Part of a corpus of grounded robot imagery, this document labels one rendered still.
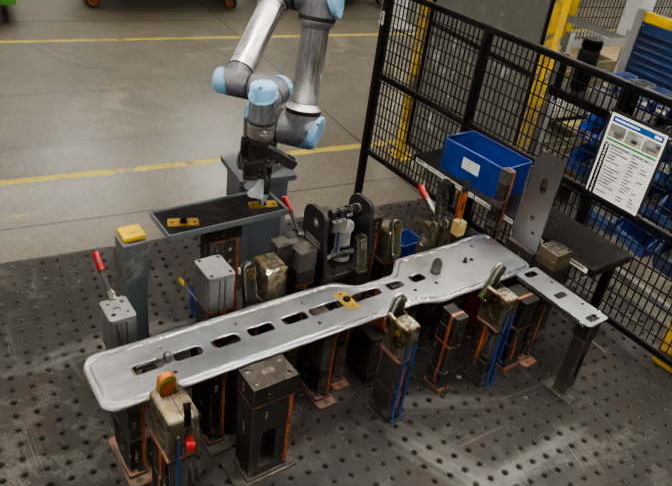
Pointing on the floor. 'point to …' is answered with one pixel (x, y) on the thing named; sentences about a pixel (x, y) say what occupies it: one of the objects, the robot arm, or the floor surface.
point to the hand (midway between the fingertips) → (263, 199)
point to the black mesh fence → (511, 132)
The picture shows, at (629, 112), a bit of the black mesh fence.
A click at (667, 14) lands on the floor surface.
